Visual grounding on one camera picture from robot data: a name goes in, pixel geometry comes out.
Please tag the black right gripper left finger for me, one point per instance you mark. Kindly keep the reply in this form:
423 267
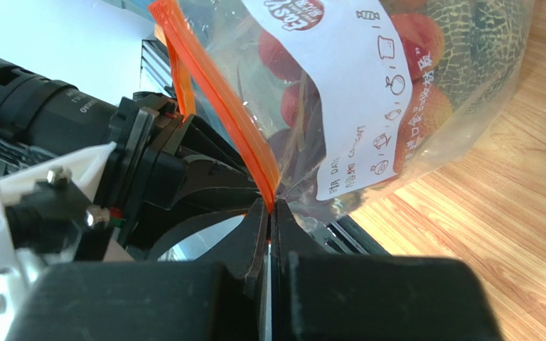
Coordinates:
218 296

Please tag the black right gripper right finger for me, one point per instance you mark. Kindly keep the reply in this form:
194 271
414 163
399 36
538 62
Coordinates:
318 295

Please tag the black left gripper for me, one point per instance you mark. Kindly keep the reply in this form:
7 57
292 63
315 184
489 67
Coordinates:
170 175

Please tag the bunch of red lychees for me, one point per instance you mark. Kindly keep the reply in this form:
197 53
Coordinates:
370 83

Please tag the clear orange zip top bag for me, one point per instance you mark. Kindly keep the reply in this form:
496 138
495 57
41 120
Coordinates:
220 74

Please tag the green netted melon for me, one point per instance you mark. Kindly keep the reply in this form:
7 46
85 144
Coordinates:
484 45

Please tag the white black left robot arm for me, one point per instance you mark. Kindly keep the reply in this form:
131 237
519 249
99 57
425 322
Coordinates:
42 119

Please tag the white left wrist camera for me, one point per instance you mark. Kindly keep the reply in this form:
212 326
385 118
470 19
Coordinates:
49 216

